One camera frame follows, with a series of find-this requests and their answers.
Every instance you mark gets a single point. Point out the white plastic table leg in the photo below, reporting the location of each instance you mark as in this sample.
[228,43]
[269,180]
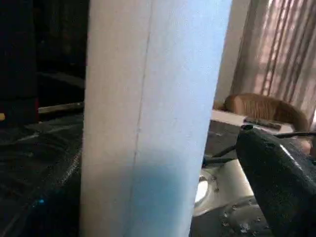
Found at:
[153,98]

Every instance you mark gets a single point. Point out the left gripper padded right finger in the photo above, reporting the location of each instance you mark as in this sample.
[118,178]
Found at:
[281,182]

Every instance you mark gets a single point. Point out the white board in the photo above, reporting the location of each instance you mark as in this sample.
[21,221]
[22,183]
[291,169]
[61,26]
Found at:
[247,121]

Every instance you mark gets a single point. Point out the brown chair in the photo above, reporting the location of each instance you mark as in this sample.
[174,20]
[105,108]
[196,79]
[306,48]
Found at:
[266,108]

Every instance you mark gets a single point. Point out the black plastic mat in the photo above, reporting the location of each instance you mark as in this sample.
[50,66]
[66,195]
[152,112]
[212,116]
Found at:
[39,158]

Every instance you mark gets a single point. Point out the sheer striped window curtain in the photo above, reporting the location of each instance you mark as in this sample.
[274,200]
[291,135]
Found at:
[281,49]

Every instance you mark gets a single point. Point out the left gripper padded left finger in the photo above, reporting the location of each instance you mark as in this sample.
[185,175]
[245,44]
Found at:
[49,217]

